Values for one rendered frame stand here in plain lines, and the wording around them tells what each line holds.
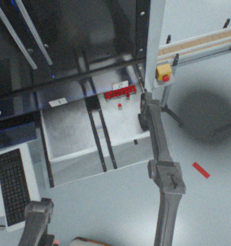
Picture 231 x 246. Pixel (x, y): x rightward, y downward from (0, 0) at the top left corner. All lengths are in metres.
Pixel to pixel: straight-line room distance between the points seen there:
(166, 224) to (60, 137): 0.83
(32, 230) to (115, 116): 0.83
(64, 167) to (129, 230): 0.99
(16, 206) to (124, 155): 0.63
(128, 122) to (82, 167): 0.35
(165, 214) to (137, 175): 1.43
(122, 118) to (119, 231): 1.07
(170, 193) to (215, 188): 1.53
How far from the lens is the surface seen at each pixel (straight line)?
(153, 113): 1.15
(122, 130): 1.49
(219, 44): 1.76
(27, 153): 1.65
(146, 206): 2.30
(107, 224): 2.30
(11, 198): 1.62
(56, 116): 1.58
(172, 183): 0.91
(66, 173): 1.48
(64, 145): 1.52
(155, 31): 1.18
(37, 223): 0.93
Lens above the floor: 2.29
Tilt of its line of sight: 69 degrees down
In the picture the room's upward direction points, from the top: 10 degrees counter-clockwise
